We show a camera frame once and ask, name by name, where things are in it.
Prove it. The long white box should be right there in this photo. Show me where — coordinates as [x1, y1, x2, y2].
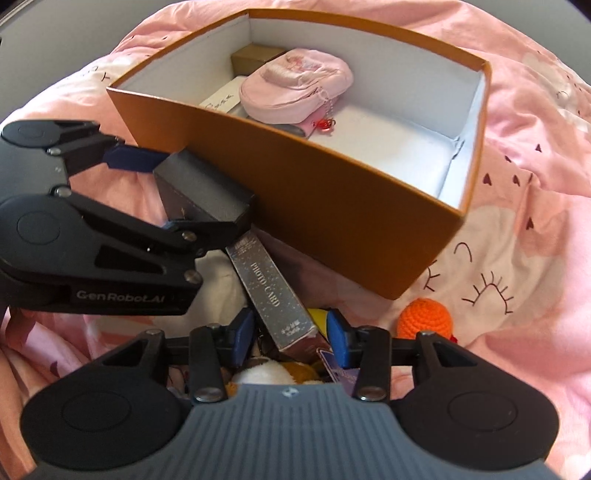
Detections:
[199, 76, 247, 114]

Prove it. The silver card box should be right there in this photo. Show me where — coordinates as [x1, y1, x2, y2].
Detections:
[225, 229, 320, 363]

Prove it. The pink printed blanket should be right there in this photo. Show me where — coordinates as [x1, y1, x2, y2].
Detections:
[0, 0, 591, 480]

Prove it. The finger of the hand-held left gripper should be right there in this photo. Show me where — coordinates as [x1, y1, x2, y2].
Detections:
[54, 186, 254, 284]
[47, 121, 171, 186]

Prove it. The pink fabric pouch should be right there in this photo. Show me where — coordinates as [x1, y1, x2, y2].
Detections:
[239, 47, 354, 137]

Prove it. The dark grey box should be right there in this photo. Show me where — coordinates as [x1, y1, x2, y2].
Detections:
[152, 148, 257, 227]

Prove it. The small brown box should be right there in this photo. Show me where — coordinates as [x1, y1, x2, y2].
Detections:
[231, 44, 289, 75]

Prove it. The blue duck plush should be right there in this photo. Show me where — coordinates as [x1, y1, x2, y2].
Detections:
[283, 308, 360, 386]

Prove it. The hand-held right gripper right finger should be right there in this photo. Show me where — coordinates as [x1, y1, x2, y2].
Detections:
[326, 307, 489, 401]

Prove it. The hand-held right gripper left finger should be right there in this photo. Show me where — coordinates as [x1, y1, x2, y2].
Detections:
[90, 307, 256, 403]

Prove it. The orange crochet toy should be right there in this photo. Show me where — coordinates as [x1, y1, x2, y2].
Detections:
[396, 298, 458, 344]

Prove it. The orange cardboard box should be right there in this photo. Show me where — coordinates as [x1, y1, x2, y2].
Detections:
[106, 8, 492, 301]

